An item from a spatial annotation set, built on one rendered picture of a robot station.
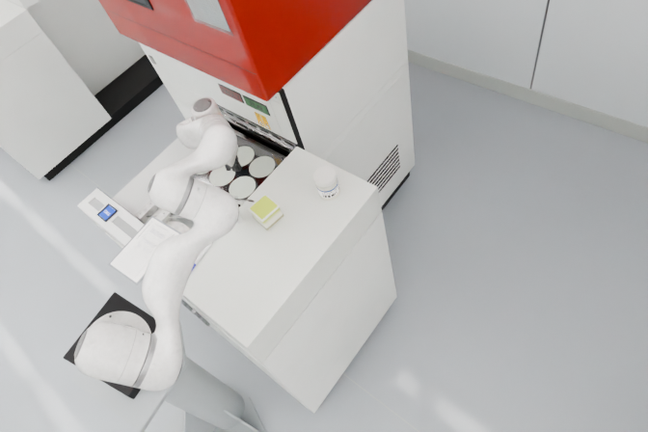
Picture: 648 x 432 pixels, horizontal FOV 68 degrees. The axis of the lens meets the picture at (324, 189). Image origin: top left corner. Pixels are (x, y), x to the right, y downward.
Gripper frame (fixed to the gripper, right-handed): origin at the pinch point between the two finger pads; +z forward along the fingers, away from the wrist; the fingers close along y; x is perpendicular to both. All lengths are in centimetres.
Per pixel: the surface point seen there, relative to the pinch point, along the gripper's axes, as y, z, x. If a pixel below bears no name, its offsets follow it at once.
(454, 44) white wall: -142, 67, 84
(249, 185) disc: 7.3, 2.0, 6.1
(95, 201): 17, -4, -49
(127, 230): 29.7, -3.6, -31.1
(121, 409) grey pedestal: 83, 10, -20
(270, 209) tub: 26.1, -11.3, 21.8
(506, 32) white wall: -126, 48, 110
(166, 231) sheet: 30.7, -4.9, -15.5
